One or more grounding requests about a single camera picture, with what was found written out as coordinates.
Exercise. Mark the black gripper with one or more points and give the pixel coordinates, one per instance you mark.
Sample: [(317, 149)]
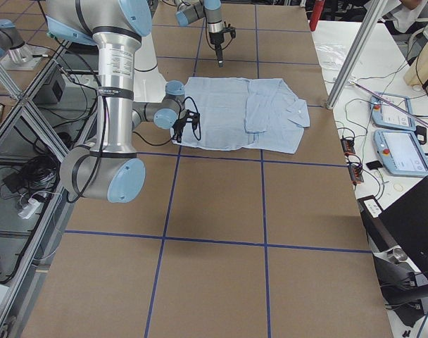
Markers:
[(215, 39), (179, 125)]

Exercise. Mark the light blue button shirt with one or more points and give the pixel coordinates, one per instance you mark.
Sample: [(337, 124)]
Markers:
[(240, 113)]

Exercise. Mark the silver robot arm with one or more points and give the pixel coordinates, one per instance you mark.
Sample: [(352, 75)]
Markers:
[(188, 13), (106, 167)]

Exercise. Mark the red fire extinguisher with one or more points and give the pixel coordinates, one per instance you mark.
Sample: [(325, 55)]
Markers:
[(316, 14)]

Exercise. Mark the clear plastic bag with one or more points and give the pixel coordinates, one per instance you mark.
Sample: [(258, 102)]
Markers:
[(331, 56)]

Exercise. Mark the upper teach pendant tablet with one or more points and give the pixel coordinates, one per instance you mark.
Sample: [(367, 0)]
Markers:
[(386, 116)]

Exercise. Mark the teach pendant tablet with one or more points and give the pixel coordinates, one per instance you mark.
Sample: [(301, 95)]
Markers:
[(400, 153), (386, 116)]

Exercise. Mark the white power strip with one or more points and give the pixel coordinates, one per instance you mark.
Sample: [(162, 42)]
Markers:
[(29, 209)]

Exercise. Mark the lower teach pendant tablet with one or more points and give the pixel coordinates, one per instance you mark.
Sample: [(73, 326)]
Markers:
[(400, 153)]

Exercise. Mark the black monitor on stand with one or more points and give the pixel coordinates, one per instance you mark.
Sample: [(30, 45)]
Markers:
[(400, 233)]

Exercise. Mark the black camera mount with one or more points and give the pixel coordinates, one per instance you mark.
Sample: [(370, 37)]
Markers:
[(229, 29)]

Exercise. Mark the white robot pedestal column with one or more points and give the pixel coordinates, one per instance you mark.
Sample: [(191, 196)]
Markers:
[(159, 100)]

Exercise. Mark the aluminium frame post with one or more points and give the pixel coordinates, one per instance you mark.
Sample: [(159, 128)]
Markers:
[(366, 28)]

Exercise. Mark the grey robot base mount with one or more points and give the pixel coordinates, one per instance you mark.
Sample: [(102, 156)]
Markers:
[(15, 53)]

